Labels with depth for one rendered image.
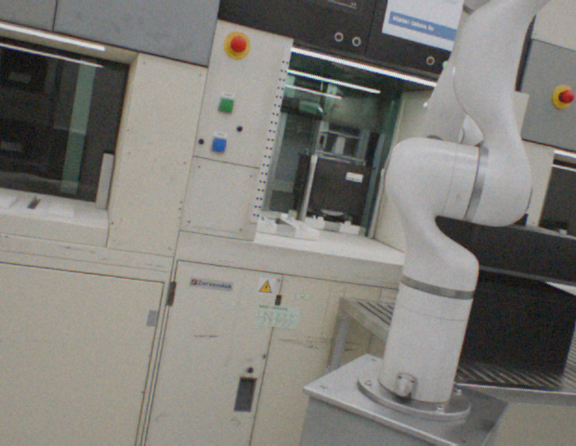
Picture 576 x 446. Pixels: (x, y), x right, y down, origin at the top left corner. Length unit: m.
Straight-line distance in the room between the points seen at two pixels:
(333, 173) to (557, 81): 0.78
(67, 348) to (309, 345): 0.63
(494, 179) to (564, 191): 1.67
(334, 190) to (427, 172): 1.29
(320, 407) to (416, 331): 0.19
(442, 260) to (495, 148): 0.19
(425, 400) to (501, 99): 0.48
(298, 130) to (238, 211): 0.99
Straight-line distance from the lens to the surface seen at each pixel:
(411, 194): 1.02
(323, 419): 1.06
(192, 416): 1.81
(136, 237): 1.64
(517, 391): 1.35
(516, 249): 1.42
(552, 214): 2.67
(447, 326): 1.05
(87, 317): 1.68
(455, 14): 1.88
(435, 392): 1.09
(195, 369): 1.76
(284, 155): 2.62
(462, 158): 1.04
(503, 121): 1.05
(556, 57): 2.05
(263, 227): 1.89
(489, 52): 1.07
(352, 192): 2.31
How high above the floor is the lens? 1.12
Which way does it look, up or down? 6 degrees down
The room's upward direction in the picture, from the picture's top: 11 degrees clockwise
